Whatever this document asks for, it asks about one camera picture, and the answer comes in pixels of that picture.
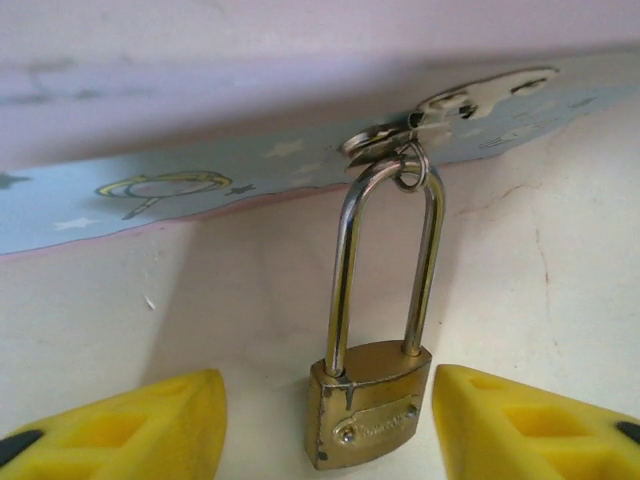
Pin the brass padlock with long shackle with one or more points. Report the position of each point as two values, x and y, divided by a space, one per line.
370 415

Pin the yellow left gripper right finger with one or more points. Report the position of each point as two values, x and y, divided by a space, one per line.
500 440

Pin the light blue cartoon tin box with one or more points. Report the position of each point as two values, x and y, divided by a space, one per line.
200 175

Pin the silver key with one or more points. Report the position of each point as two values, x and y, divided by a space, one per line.
495 92
367 142

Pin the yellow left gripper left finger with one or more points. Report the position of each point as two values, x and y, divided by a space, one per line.
150 415

